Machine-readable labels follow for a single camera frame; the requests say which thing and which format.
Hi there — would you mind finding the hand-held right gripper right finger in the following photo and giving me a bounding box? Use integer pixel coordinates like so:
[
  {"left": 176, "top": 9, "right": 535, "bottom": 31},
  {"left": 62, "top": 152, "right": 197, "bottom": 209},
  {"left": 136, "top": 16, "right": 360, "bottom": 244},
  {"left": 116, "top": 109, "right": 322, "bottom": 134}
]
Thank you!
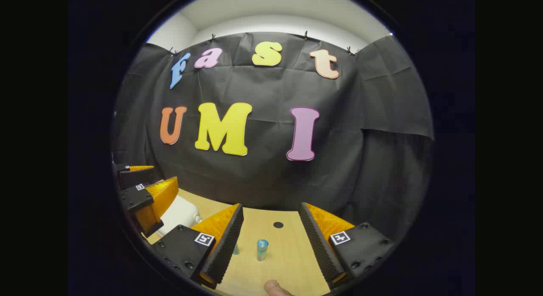
[{"left": 299, "top": 202, "right": 395, "bottom": 290}]

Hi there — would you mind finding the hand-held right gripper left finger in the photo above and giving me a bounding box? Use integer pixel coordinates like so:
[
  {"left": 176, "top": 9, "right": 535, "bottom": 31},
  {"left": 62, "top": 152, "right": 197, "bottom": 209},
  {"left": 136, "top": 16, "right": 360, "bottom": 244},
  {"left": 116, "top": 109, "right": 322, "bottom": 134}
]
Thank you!
[{"left": 152, "top": 203, "right": 244, "bottom": 290}]

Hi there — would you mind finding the black backdrop cloth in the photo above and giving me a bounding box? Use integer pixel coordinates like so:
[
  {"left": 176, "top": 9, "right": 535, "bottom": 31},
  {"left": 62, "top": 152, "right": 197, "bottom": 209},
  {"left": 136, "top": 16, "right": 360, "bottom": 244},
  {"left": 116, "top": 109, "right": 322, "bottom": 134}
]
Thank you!
[{"left": 112, "top": 32, "right": 434, "bottom": 242}]

